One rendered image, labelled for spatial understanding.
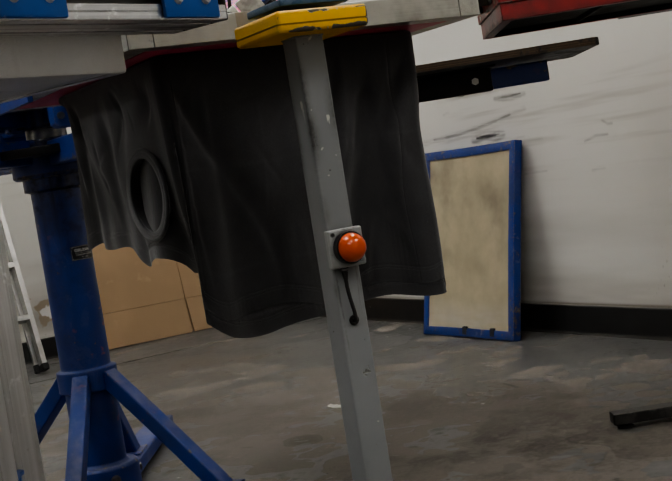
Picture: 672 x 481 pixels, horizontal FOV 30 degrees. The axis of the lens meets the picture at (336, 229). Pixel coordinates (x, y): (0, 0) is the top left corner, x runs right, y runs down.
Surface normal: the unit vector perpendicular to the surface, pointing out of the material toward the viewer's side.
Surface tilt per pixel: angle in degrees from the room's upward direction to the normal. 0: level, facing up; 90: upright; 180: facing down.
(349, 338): 90
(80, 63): 90
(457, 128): 90
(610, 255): 90
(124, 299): 78
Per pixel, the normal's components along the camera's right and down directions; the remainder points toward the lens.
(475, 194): -0.88, -0.01
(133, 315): 0.42, -0.28
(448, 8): 0.48, -0.03
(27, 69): 0.79, -0.09
